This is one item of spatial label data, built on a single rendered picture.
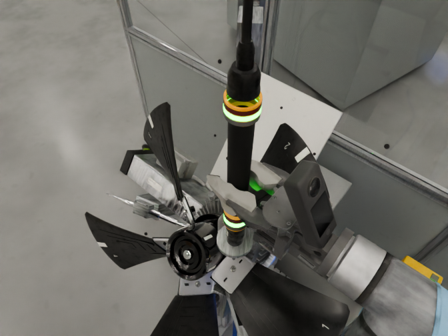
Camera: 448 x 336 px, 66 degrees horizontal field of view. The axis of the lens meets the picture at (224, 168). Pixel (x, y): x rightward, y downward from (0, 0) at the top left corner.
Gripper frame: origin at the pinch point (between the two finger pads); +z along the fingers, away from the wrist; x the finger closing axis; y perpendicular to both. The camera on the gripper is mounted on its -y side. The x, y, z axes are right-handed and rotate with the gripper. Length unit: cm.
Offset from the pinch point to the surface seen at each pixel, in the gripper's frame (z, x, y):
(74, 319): 71, -39, 155
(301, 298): -18.5, 4.6, 36.4
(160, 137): 27.5, 9.2, 20.5
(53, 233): 124, -17, 156
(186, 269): 5.1, -7.0, 35.8
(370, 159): -11, 70, 56
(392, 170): -19, 70, 55
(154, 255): 19, -7, 49
